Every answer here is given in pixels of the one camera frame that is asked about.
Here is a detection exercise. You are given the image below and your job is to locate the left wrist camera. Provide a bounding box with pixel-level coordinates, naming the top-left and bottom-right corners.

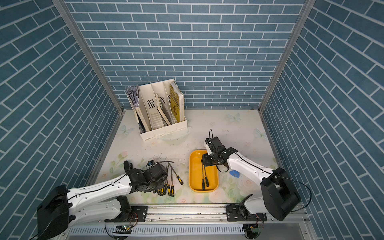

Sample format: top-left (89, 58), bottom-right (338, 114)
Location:
top-left (146, 160), bottom-right (156, 170)

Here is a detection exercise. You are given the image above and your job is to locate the file tool yellow black handle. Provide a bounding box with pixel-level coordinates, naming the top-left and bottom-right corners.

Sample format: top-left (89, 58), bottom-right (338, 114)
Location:
top-left (202, 164), bottom-right (206, 191)

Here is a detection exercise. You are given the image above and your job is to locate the purple patterned booklet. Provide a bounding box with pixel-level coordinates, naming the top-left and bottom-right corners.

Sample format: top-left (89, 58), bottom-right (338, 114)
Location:
top-left (126, 86), bottom-right (140, 108)

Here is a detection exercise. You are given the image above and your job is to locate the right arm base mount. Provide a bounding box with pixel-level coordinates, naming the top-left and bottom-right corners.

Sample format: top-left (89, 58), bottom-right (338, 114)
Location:
top-left (226, 204), bottom-right (267, 222)

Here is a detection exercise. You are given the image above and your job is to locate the yellow book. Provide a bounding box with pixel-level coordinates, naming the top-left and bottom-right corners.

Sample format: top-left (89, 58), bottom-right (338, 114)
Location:
top-left (169, 82), bottom-right (185, 123)

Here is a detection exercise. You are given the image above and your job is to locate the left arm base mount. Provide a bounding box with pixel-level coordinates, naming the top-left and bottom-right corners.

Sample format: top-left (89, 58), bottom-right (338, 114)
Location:
top-left (105, 206), bottom-right (148, 224)

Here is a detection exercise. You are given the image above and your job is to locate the white file organizer rack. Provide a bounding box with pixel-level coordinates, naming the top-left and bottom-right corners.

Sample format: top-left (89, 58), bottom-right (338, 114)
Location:
top-left (126, 79), bottom-right (188, 141)

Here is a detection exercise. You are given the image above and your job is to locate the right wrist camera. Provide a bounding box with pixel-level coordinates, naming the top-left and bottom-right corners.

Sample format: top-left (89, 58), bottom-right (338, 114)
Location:
top-left (205, 138), bottom-right (215, 155)

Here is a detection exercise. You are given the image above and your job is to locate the yellow plastic tray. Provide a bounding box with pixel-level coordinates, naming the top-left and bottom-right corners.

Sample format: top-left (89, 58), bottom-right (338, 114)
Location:
top-left (189, 150), bottom-right (219, 193)

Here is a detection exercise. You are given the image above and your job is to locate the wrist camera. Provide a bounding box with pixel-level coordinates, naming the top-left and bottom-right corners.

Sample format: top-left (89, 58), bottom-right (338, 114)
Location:
top-left (146, 160), bottom-right (156, 170)
top-left (205, 138), bottom-right (215, 155)

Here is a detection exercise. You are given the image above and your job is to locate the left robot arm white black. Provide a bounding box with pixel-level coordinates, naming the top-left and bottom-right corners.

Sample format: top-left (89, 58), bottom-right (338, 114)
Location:
top-left (37, 161), bottom-right (168, 240)

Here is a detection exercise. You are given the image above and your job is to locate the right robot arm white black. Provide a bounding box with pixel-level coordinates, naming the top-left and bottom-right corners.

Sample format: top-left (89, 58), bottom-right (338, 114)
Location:
top-left (202, 137), bottom-right (301, 221)

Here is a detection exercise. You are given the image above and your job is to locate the white cable duct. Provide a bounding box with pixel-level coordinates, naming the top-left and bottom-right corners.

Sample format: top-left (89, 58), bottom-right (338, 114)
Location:
top-left (69, 224), bottom-right (244, 237)

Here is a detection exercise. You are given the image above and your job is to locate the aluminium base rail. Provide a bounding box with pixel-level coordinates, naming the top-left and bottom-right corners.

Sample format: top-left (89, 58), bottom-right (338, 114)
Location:
top-left (59, 203), bottom-right (310, 226)

